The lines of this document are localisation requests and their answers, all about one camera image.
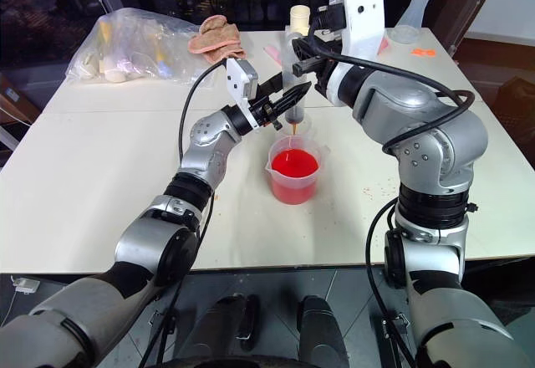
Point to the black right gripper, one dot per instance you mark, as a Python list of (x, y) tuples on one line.
[(324, 48)]

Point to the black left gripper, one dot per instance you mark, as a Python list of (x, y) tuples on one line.
[(265, 110)]

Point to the large clear syringe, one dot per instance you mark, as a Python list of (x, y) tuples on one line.
[(294, 92)]

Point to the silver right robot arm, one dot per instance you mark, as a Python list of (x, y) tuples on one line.
[(434, 134)]

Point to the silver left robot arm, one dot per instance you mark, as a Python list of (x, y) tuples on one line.
[(196, 163)]

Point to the plastic cup with red liquid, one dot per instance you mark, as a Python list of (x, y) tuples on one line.
[(292, 171)]

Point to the pink flat strip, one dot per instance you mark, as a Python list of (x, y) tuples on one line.
[(273, 53)]

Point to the pink crumpled towel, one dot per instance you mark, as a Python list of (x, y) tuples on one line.
[(217, 39)]

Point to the clear plastic conical flask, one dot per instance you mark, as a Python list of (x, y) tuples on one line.
[(411, 18)]

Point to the orange tape mark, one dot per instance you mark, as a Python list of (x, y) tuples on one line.
[(423, 52)]

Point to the clear plastic bag with items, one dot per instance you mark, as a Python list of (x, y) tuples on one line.
[(125, 46)]

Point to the black box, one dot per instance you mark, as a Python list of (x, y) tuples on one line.
[(516, 100)]

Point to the dark rounded shape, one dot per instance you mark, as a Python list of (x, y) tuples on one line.
[(227, 328), (319, 328)]

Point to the white power adapter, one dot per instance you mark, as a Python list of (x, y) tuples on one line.
[(25, 285)]

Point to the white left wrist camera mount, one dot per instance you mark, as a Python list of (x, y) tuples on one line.
[(239, 81)]

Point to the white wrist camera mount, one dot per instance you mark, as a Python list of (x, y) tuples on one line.
[(364, 12), (239, 81)]

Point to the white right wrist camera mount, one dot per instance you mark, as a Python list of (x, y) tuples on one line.
[(364, 12)]

